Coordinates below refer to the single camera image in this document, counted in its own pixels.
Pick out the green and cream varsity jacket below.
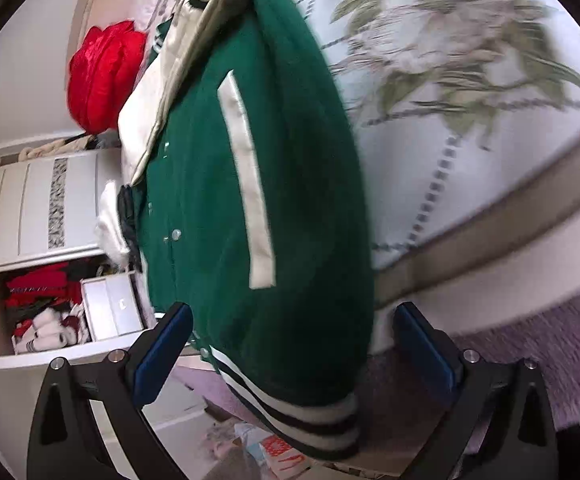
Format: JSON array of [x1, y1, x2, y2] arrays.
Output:
[[118, 0, 374, 460]]

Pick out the red and white folded clothes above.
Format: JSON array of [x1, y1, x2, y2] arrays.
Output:
[[0, 258, 97, 356]]

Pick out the purple floral bed blanket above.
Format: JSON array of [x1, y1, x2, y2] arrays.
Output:
[[357, 294, 580, 448]]

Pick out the white box on shelf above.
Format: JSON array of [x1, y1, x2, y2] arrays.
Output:
[[81, 272, 145, 341]]

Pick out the white bedside cabinet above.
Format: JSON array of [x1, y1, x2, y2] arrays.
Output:
[[0, 148, 140, 370]]

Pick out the pile of colourful gift bags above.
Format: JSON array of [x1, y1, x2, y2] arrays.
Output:
[[202, 418, 313, 480]]

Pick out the white fluffy folded garment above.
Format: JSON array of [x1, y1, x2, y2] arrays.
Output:
[[95, 180, 130, 269]]

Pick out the red puffy garment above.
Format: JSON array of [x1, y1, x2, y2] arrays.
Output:
[[66, 21, 147, 134]]

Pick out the white quilted floral bedspread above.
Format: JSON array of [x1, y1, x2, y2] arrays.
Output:
[[294, 0, 580, 269]]

